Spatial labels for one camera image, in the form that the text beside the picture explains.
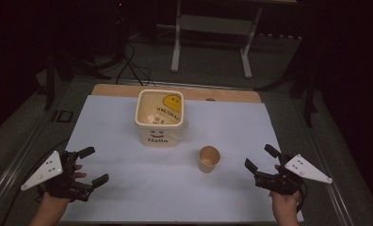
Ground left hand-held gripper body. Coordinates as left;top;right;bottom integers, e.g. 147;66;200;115
20;150;94;202

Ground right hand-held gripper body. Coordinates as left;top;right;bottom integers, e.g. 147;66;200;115
253;153;333;196

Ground brown paper cup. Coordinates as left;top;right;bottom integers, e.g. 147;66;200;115
198;145;222;174

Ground cream smiley-face bin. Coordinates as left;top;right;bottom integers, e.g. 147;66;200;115
134;89;188;149

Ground person's left hand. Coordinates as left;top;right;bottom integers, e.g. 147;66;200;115
38;164;89;209

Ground person's right hand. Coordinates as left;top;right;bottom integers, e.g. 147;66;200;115
268;164;302;212

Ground white table mat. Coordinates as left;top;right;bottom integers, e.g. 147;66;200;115
60;93;305;224

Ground black stand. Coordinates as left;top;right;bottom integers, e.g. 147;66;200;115
255;46;321;128
41;46;113;111

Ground white metal stand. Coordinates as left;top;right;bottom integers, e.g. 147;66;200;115
170;0;266;79

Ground metal floor rail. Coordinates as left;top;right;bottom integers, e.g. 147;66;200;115
303;125;356;226
0;117;52;218

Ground black floor cables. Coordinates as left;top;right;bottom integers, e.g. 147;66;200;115
114;39;157;88

